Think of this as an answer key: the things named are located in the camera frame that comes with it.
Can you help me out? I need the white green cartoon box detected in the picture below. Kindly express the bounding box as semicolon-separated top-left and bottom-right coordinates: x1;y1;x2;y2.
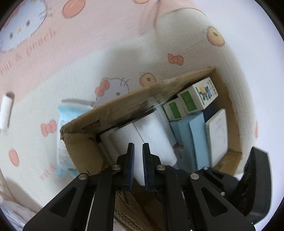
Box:
177;77;218;115

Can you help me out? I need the blue wet wipes pack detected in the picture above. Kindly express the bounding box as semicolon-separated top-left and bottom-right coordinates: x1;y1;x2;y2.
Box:
56;102;92;177

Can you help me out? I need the small green white box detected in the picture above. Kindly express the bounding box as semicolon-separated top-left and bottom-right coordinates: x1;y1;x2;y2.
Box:
162;98;186;121

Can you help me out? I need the white flat box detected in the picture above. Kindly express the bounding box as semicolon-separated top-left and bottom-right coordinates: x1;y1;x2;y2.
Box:
206;109;229;167

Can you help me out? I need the brown cardboard box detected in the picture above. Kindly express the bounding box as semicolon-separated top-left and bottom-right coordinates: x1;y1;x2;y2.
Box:
60;67;244;231

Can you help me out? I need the pink cartoon bed sheet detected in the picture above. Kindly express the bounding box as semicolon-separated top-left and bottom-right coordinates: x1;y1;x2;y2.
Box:
1;1;257;212

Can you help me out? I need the white paper tube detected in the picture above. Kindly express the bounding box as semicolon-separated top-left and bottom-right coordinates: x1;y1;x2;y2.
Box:
0;95;13;130

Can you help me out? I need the white paper roll core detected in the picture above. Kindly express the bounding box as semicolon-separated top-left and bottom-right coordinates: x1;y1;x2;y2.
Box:
110;123;145;186

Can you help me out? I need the light blue box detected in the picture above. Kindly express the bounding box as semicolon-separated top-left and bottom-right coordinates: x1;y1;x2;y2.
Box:
170;120;196;172
189;112;210;170

